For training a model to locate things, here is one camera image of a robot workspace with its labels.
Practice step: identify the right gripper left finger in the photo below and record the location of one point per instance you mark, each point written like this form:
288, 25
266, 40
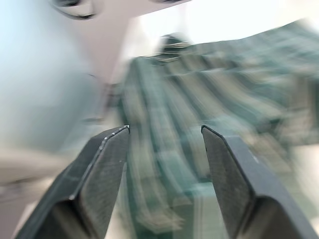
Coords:
99, 179

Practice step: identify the green striped T-shirt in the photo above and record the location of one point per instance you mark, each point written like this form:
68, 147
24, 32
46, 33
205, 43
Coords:
189, 99

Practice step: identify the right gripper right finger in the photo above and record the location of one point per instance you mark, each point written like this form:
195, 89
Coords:
236, 179

